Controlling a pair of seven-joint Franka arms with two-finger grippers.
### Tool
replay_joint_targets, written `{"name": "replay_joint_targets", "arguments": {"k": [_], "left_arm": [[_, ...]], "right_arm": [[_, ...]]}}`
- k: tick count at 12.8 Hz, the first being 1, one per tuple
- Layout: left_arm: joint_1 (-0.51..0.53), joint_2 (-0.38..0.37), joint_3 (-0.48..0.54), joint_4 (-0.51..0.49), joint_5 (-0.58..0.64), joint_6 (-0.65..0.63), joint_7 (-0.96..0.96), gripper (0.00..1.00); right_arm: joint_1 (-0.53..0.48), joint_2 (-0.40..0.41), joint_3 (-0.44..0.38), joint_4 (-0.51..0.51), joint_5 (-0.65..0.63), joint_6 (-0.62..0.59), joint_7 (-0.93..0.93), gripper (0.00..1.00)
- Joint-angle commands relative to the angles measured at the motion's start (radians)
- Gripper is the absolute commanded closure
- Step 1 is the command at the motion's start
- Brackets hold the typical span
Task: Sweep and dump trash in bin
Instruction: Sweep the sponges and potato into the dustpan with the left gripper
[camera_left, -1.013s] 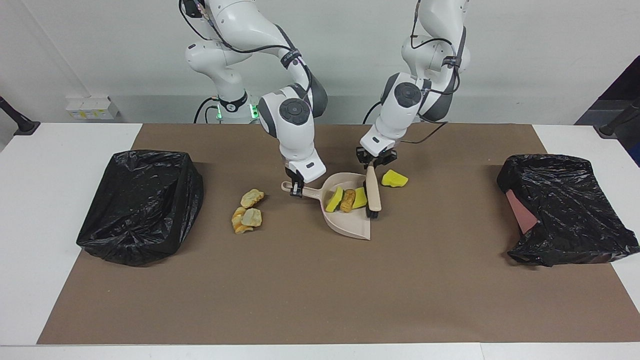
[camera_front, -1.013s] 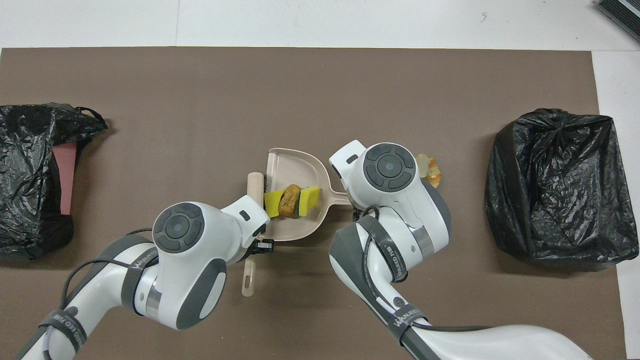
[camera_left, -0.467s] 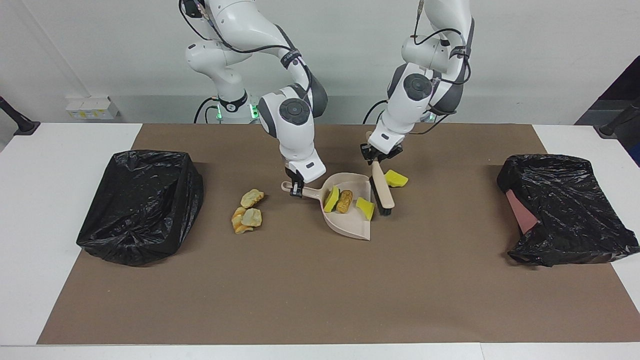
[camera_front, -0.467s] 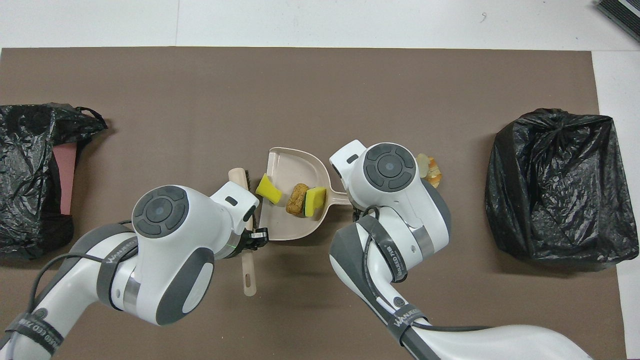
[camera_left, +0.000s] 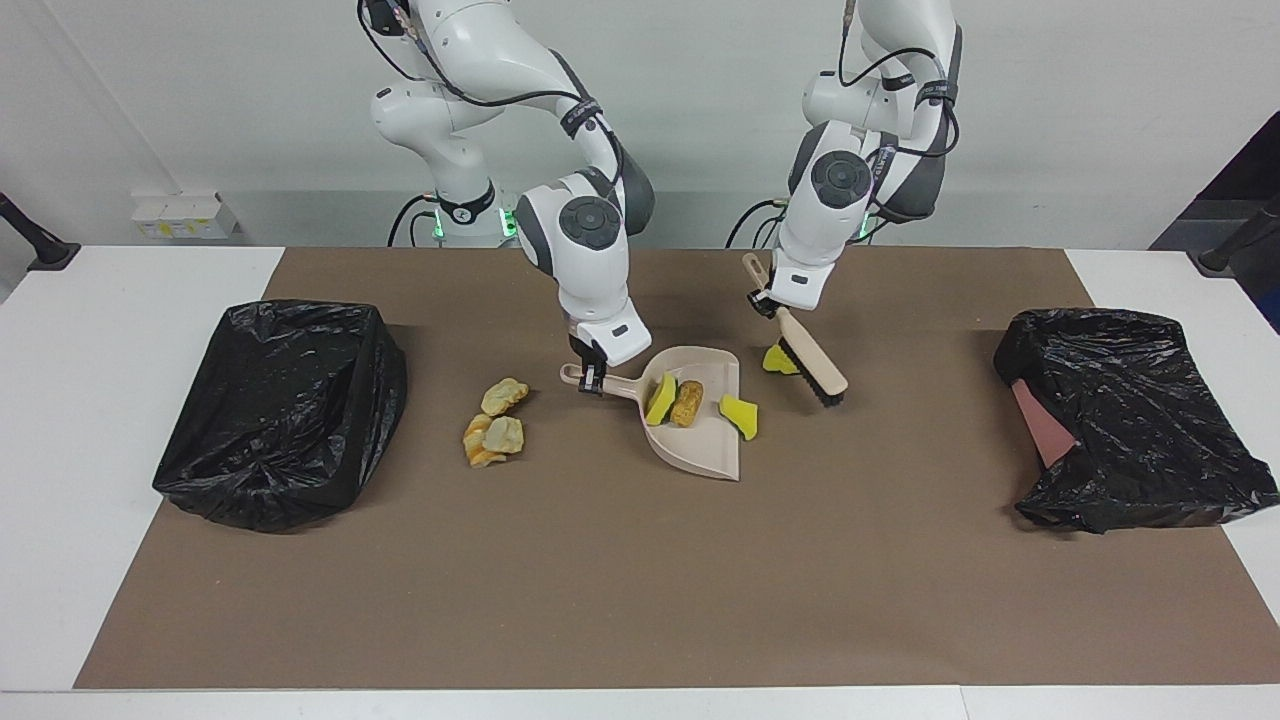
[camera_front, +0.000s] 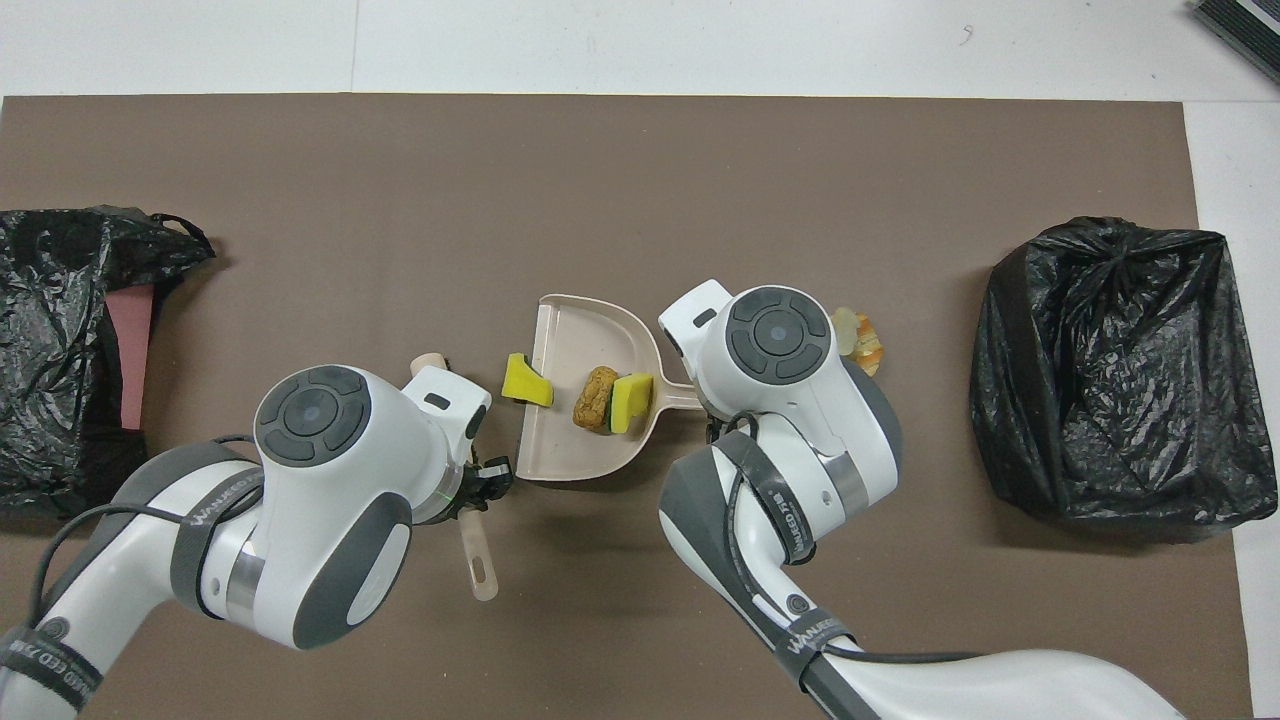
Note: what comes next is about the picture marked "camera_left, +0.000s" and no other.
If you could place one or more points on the black trash bag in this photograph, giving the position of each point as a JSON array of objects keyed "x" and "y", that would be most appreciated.
[{"x": 1150, "y": 420}]

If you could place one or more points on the beige hand brush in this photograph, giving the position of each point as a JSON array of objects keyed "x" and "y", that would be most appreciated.
[{"x": 815, "y": 365}]

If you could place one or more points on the brown toy bread roll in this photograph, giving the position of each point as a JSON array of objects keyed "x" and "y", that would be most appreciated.
[{"x": 687, "y": 402}]

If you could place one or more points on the brown table mat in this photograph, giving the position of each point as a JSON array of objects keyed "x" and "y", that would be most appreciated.
[{"x": 640, "y": 620}]

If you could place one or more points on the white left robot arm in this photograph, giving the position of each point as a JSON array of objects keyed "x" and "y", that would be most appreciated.
[{"x": 830, "y": 220}]

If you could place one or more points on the beige plastic dustpan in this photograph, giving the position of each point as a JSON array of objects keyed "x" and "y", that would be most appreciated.
[{"x": 700, "y": 450}]

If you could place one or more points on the pink bin box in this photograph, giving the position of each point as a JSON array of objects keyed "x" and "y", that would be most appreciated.
[{"x": 1045, "y": 430}]

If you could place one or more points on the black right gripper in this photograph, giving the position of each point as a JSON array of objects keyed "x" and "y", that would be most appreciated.
[{"x": 585, "y": 350}]

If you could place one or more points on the black trash bag bin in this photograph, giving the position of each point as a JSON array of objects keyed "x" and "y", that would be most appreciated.
[{"x": 280, "y": 420}]

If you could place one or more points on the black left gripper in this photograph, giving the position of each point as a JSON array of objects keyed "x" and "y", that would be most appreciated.
[{"x": 768, "y": 306}]

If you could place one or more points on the pale green scraps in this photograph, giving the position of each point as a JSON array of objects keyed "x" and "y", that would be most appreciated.
[{"x": 505, "y": 435}]

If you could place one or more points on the black stand foot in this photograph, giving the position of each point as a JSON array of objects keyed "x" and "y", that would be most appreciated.
[
  {"x": 45, "y": 250},
  {"x": 1225, "y": 255}
]

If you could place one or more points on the yellow sponge piece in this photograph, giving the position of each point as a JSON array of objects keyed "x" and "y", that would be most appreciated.
[
  {"x": 660, "y": 398},
  {"x": 778, "y": 362},
  {"x": 740, "y": 417}
]

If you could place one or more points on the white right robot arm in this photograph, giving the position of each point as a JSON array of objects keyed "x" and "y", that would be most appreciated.
[{"x": 590, "y": 230}]

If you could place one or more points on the white wall socket box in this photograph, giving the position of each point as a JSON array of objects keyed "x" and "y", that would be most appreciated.
[{"x": 185, "y": 218}]

